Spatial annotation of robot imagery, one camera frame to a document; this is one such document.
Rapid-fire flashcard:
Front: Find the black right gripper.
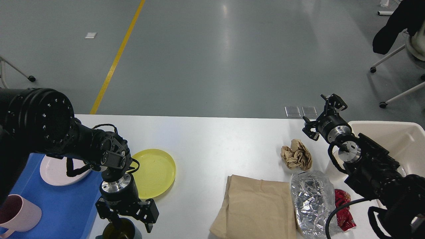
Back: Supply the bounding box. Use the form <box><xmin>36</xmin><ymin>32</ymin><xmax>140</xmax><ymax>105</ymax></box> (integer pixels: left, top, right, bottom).
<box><xmin>302</xmin><ymin>94</ymin><xmax>353</xmax><ymax>144</ymax></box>

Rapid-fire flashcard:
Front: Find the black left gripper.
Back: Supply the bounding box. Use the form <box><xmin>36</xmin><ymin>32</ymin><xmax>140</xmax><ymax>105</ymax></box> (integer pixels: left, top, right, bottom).
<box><xmin>96</xmin><ymin>173</ymin><xmax>159</xmax><ymax>233</ymax></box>

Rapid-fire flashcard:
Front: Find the dark teal mug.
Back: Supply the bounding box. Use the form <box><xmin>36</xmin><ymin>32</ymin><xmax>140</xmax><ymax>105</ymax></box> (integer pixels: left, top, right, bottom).
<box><xmin>95</xmin><ymin>218</ymin><xmax>142</xmax><ymax>239</ymax></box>

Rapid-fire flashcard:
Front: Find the yellow plate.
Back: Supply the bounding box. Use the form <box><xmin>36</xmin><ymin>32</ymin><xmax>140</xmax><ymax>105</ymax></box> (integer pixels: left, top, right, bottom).
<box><xmin>132</xmin><ymin>149</ymin><xmax>176</xmax><ymax>199</ymax></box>

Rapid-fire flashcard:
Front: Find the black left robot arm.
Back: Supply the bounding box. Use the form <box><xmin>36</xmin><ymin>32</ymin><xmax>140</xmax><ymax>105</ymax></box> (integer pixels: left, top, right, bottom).
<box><xmin>0</xmin><ymin>88</ymin><xmax>159</xmax><ymax>233</ymax></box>

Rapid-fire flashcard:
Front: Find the right floor outlet cover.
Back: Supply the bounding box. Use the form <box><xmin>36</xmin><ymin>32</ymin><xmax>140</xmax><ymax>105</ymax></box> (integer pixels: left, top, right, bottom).
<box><xmin>302</xmin><ymin>106</ymin><xmax>318</xmax><ymax>118</ymax></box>

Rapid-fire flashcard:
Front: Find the floor outlet cover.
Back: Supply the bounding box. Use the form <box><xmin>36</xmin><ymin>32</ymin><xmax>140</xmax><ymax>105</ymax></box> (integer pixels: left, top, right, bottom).
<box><xmin>302</xmin><ymin>106</ymin><xmax>318</xmax><ymax>118</ymax></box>
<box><xmin>285</xmin><ymin>106</ymin><xmax>301</xmax><ymax>118</ymax></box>

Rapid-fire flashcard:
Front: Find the left floor outlet cover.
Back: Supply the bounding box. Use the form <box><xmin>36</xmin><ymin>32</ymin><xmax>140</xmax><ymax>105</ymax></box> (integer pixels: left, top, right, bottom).
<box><xmin>285</xmin><ymin>106</ymin><xmax>301</xmax><ymax>118</ymax></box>

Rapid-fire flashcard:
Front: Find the crumpled brown paper ball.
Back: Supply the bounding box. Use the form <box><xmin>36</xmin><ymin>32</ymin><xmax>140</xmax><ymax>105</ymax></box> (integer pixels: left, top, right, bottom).
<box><xmin>280</xmin><ymin>139</ymin><xmax>312</xmax><ymax>171</ymax></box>

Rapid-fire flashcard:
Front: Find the blue plastic tray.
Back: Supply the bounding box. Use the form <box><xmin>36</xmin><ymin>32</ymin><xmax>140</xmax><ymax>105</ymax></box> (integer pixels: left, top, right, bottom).
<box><xmin>10</xmin><ymin>153</ymin><xmax>102</xmax><ymax>239</ymax></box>

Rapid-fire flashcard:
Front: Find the crumpled silver foil bag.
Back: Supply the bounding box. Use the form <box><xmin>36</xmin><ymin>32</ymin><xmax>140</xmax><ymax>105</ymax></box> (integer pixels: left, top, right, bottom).
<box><xmin>290</xmin><ymin>170</ymin><xmax>335</xmax><ymax>239</ymax></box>

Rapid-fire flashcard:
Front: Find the white plastic bin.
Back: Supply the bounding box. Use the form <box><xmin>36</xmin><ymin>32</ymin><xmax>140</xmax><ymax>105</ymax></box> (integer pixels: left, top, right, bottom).
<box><xmin>325</xmin><ymin>121</ymin><xmax>425</xmax><ymax>186</ymax></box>

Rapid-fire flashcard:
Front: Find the pink plate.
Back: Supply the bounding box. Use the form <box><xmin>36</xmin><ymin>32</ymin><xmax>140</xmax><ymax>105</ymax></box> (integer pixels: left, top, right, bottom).
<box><xmin>40</xmin><ymin>155</ymin><xmax>91</xmax><ymax>186</ymax></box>

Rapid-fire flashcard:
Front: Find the red snack wrapper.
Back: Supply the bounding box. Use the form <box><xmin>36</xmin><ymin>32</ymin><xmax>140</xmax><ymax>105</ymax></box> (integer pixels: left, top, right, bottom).
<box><xmin>334</xmin><ymin>189</ymin><xmax>356</xmax><ymax>232</ymax></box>

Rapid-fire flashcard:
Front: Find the pink mug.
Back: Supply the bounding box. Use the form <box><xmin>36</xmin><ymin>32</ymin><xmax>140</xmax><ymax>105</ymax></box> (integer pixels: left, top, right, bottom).
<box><xmin>0</xmin><ymin>194</ymin><xmax>42</xmax><ymax>239</ymax></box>

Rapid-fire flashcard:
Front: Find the white office chair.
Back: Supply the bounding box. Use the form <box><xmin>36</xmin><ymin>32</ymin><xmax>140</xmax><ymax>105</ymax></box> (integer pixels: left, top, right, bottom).
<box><xmin>370</xmin><ymin>24</ymin><xmax>425</xmax><ymax>109</ymax></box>

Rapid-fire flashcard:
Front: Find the brown paper bag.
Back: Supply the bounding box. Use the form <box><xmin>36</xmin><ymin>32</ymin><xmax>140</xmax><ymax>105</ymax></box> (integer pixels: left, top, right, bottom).
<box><xmin>209</xmin><ymin>175</ymin><xmax>297</xmax><ymax>239</ymax></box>

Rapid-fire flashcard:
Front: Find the white rolling rack leg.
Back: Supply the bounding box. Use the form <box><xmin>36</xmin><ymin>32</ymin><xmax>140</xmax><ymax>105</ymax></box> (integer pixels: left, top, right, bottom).
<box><xmin>0</xmin><ymin>56</ymin><xmax>37</xmax><ymax>88</ymax></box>

